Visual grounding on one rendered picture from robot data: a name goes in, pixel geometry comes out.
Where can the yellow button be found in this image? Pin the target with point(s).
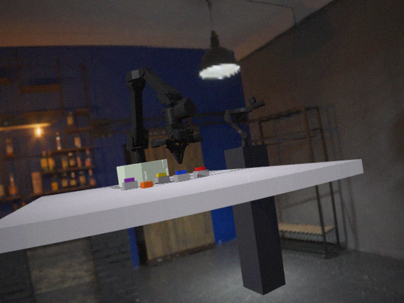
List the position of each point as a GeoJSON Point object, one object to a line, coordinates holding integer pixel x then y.
{"type": "Point", "coordinates": [161, 178]}

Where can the purple button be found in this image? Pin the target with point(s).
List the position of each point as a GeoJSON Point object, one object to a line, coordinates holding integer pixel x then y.
{"type": "Point", "coordinates": [129, 184]}

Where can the orange block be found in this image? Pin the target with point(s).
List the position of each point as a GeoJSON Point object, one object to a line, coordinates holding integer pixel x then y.
{"type": "Point", "coordinates": [146, 184]}

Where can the blue button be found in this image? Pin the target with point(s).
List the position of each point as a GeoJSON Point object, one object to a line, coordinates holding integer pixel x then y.
{"type": "Point", "coordinates": [181, 175]}

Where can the red button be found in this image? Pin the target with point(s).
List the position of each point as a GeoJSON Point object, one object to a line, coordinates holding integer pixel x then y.
{"type": "Point", "coordinates": [200, 172]}

